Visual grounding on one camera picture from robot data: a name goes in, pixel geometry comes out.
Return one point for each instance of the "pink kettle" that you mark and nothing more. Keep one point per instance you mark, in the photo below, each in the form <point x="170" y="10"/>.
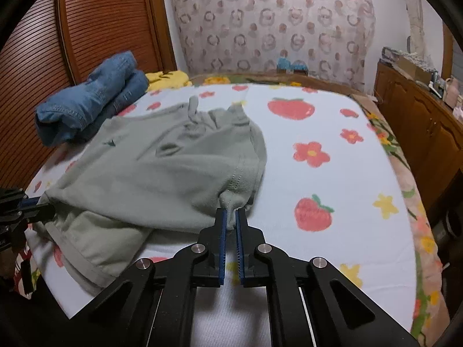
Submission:
<point x="453" y="92"/>

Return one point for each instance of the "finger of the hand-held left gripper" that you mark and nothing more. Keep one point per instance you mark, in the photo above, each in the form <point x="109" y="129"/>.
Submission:
<point x="39" y="210"/>

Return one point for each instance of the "floral quilt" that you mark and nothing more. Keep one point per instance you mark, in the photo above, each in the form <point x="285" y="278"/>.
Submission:
<point x="427" y="231"/>

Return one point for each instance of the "strawberry flower print blanket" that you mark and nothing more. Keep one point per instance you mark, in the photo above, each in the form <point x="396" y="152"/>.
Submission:
<point x="325" y="133"/>

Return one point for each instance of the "blue jeans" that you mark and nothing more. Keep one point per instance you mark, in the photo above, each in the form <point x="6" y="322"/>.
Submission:
<point x="90" y="97"/>

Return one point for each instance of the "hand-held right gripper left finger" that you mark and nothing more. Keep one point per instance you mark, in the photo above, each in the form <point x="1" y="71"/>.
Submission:
<point x="221" y="245"/>

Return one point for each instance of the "cardboard box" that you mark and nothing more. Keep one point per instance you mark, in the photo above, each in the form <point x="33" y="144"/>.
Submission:
<point x="414" y="67"/>

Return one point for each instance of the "blue box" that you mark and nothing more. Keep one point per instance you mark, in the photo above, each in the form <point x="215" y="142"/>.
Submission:
<point x="291" y="65"/>

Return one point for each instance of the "green pants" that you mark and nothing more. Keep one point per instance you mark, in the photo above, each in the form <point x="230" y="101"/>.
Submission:
<point x="162" y="173"/>

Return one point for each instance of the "wooden louvered wardrobe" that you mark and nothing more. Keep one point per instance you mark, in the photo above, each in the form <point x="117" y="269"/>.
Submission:
<point x="108" y="25"/>

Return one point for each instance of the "wooden cabinet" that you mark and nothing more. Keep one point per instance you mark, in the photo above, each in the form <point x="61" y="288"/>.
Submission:
<point x="416" y="115"/>

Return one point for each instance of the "beige drape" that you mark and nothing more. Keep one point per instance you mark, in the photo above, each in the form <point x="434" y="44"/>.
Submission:
<point x="416" y="18"/>

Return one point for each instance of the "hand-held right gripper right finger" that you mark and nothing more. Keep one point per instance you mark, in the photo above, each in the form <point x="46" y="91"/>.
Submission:
<point x="240" y="245"/>

